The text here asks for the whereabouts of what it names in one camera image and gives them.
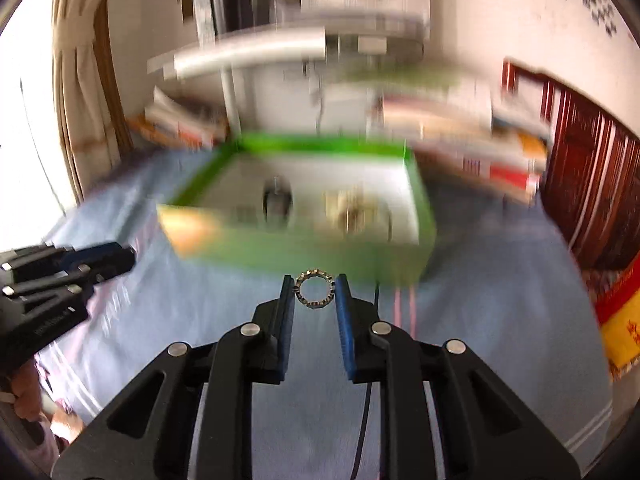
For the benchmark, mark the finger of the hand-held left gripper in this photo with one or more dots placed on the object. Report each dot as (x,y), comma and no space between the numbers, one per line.
(85,254)
(112,266)

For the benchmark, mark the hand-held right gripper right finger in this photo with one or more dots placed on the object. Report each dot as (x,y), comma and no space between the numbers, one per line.
(347,330)

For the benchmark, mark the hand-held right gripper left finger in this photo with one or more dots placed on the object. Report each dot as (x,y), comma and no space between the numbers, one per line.
(286,330)

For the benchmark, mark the green holographic box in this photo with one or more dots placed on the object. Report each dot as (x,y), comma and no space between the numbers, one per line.
(300,255)

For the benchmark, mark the person's left hand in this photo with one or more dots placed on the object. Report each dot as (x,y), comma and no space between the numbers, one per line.
(25,390)

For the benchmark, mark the blue striped bed sheet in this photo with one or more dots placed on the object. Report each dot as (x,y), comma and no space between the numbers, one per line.
(500,310)

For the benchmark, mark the small stack of books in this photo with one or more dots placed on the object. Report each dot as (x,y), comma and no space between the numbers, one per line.
(180,122)

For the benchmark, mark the beige curtain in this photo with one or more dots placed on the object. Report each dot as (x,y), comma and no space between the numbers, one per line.
(85,85)

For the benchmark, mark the white desk pole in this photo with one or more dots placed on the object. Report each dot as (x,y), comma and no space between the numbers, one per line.
(231,100)

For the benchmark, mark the large stack of books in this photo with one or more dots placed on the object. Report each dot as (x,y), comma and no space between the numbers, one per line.
(465,140)

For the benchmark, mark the red and yellow box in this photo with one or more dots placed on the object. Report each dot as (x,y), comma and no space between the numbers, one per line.
(622,320)

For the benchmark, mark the dark wooden headboard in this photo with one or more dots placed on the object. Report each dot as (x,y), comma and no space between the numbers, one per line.
(585,170)

